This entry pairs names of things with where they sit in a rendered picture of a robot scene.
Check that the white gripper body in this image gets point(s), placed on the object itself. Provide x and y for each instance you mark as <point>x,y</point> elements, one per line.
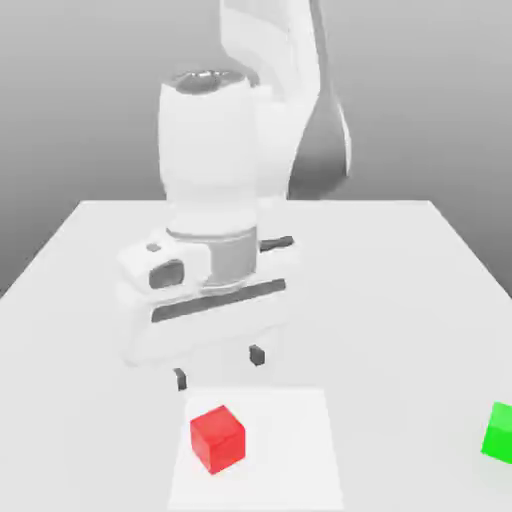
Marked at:
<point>208,324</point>

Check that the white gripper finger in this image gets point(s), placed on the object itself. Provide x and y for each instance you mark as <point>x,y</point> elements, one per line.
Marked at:
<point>180,378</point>
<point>256,354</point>

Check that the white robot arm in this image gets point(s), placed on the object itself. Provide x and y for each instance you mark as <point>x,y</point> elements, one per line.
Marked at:
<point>206,160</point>

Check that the small red cube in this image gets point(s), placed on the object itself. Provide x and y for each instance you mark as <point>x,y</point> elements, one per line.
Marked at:
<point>218,439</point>

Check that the small green cube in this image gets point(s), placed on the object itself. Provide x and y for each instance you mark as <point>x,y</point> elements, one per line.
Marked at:
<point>499,434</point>

